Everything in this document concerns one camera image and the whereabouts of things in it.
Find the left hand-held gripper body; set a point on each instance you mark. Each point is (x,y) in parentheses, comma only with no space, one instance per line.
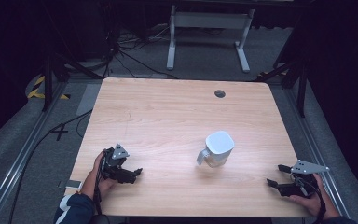
(115,168)

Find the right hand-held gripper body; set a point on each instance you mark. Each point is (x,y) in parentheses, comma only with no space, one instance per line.
(301,183)

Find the clear pitcher with white lid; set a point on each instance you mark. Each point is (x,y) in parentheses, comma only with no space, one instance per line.
(219,148)

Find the person's left hand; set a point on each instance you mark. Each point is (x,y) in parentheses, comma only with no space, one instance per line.
(105,186)

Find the person's right hand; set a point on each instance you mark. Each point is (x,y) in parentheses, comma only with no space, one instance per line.
(318,202)

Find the grey floor plate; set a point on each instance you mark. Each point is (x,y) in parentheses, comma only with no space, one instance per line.
(88,99)

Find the black metal stand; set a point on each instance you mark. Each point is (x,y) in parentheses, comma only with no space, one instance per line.
(301,84)
(47,81)

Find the yellow black hazard tape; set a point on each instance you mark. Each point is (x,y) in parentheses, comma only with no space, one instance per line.
(34,91)

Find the aluminium floor rail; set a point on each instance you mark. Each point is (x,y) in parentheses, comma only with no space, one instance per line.
(18,161)
(317,149)

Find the white metal desk frame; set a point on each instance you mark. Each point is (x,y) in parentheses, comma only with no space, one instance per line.
(209,20)

